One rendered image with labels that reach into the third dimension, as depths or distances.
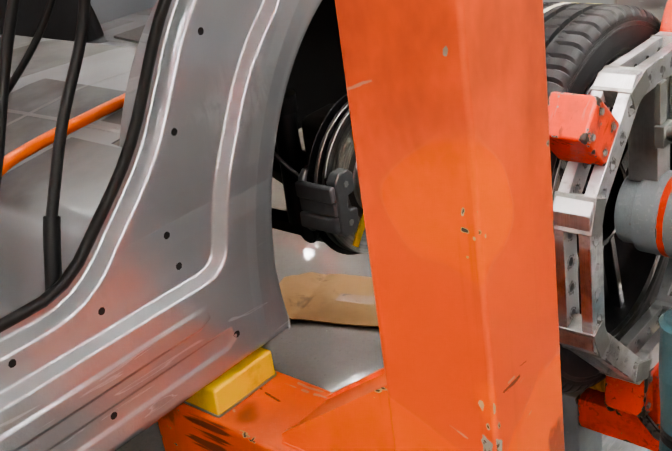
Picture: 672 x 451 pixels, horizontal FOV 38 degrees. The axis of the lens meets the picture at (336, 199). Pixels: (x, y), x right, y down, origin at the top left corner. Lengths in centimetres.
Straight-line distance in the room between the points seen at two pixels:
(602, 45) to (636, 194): 25
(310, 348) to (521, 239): 193
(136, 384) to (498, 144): 66
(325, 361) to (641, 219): 149
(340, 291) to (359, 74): 223
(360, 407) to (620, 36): 72
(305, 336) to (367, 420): 173
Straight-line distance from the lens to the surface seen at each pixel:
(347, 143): 182
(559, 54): 150
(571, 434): 195
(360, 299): 318
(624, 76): 149
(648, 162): 162
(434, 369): 116
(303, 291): 327
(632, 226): 163
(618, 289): 183
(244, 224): 150
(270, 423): 154
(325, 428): 140
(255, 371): 160
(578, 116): 137
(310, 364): 291
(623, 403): 179
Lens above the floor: 158
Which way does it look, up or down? 24 degrees down
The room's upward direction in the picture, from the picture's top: 8 degrees counter-clockwise
